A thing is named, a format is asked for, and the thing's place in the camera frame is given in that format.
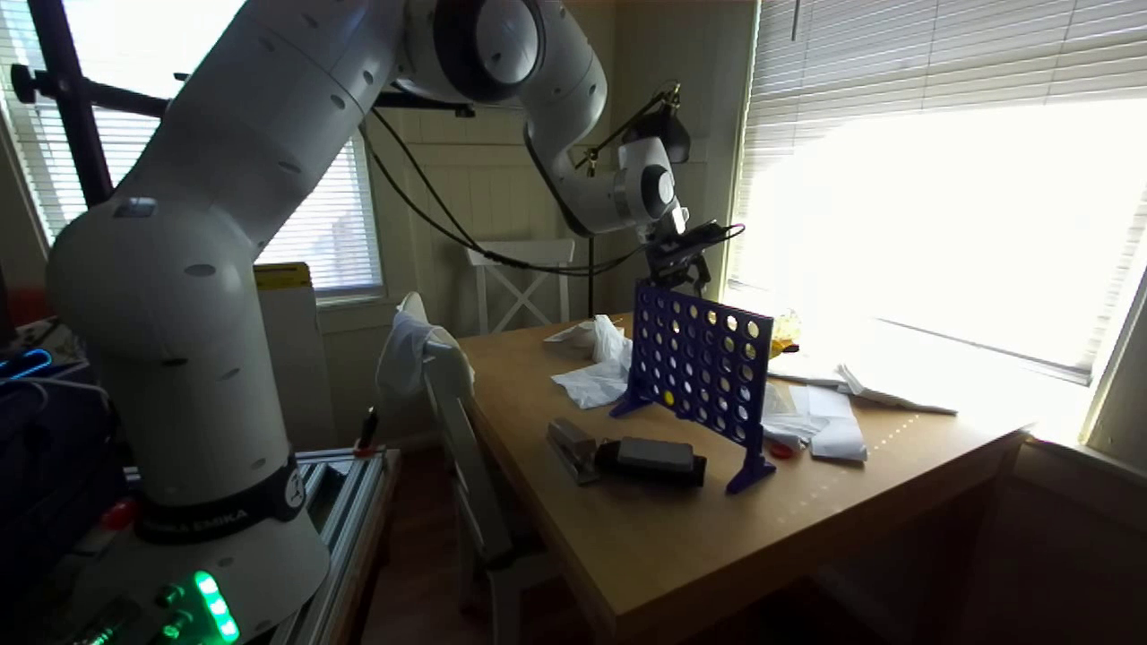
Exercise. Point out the red game disc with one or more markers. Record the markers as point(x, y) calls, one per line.
point(784, 452)

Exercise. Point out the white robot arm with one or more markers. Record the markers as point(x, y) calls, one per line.
point(160, 276)

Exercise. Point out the crumpled white cloth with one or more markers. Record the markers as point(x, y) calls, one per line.
point(602, 351)

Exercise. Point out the window blinds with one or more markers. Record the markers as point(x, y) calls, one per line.
point(821, 62)

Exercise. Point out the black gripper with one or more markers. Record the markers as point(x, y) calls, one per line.
point(680, 261)

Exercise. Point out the white chair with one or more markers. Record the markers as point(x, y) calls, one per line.
point(501, 547)

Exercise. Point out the white napkin near spatula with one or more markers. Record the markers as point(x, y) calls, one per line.
point(817, 422)

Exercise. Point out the black stapler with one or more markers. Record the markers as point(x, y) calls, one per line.
point(631, 455)

